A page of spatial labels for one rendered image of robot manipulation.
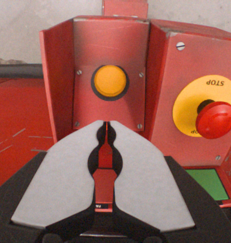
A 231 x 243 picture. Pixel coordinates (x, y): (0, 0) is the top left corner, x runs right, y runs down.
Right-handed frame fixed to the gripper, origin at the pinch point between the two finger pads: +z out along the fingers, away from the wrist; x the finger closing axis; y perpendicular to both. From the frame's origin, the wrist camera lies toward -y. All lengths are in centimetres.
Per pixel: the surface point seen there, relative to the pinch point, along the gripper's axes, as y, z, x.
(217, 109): -0.2, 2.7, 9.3
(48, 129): 19.5, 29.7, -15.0
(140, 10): -11, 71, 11
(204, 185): 9.5, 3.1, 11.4
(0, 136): 19.6, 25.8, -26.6
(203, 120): 1.0, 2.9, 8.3
